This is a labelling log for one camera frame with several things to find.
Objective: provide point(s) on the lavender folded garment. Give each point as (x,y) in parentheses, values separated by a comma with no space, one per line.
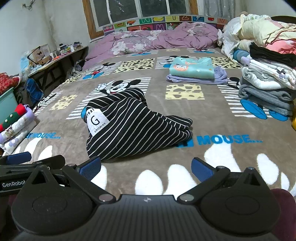
(220,77)

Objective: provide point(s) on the cardboard box on desk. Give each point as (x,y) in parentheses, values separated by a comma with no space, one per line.
(40,55)

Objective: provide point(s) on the colourful alphabet headboard panel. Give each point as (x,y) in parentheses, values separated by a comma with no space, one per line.
(167,22)

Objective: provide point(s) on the green plastic storage bin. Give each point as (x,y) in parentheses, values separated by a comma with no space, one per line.
(8,104)

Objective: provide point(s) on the black folded garment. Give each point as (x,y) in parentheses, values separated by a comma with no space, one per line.
(257,52)

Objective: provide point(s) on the grey folded clothes stack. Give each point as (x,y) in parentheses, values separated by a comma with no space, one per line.
(278,100)

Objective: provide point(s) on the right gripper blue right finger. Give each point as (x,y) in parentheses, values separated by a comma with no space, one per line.
(211,178)

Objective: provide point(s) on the white folded clothes stack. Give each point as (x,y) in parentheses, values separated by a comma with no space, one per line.
(267,74)

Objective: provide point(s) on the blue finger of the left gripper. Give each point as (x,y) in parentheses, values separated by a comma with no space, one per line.
(54,161)
(16,159)

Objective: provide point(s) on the dark wooden side desk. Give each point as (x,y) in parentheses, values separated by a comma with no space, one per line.
(54,73)

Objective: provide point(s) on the purple floral duvet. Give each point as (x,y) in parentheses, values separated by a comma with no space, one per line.
(196,35)

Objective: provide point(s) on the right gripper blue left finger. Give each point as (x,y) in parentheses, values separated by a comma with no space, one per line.
(80,178)

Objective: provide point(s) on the teal folded children top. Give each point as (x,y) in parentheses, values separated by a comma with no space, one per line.
(192,68)

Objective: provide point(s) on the folded clothes pile left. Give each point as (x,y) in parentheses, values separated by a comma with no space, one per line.
(12,136)

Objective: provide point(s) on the black white striped garment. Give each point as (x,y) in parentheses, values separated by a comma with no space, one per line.
(121,125)

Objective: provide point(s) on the maroon trouser leg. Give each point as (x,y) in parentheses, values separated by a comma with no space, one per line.
(285,227)

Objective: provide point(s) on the window with wooden frame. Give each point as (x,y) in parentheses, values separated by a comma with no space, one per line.
(103,13)

